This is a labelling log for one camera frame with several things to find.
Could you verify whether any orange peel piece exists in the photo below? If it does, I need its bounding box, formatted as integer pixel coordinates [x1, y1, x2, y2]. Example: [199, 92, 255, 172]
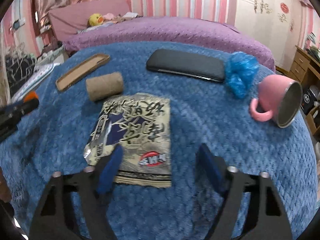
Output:
[23, 91, 39, 102]

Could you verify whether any small cardboard tube roll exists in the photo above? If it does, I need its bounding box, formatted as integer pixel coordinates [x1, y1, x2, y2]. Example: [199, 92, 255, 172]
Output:
[86, 72, 124, 101]

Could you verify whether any beige printed snack packet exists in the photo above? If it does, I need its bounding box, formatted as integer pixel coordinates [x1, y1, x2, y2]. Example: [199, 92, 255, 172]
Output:
[83, 93, 171, 188]

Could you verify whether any blue plastic bag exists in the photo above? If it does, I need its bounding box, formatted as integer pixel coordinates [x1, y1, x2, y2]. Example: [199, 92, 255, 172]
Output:
[225, 51, 259, 99]

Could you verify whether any white perforated rack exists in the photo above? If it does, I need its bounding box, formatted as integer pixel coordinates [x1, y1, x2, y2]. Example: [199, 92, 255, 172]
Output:
[11, 63, 61, 103]

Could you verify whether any pink sofa headboard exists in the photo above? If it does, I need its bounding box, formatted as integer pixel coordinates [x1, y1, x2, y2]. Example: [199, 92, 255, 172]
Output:
[48, 0, 131, 41]

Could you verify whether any blue quilted blanket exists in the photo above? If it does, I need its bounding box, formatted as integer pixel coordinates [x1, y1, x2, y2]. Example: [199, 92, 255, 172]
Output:
[1, 42, 317, 239]

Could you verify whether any pink steel-lined mug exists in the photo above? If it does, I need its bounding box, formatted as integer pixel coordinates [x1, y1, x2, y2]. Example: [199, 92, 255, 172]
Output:
[249, 74, 303, 128]

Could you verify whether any black box under desk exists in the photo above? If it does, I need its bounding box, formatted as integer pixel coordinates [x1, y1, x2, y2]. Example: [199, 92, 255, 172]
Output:
[301, 85, 319, 115]

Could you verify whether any yellow duck plush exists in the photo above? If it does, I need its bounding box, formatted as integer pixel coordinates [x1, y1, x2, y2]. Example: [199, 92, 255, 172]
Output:
[88, 13, 104, 27]

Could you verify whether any wooden desk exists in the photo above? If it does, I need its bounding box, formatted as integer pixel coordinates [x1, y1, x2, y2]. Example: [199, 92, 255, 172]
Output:
[289, 46, 319, 137]

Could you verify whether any black phone case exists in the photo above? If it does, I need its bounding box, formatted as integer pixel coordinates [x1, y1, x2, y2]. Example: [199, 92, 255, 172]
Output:
[146, 49, 225, 82]

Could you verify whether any purple dotted bed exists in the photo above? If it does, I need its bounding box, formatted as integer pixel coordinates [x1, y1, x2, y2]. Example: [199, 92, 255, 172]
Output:
[63, 16, 276, 71]

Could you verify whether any white wardrobe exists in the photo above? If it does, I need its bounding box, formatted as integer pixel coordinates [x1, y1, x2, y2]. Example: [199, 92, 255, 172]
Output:
[235, 0, 302, 71]

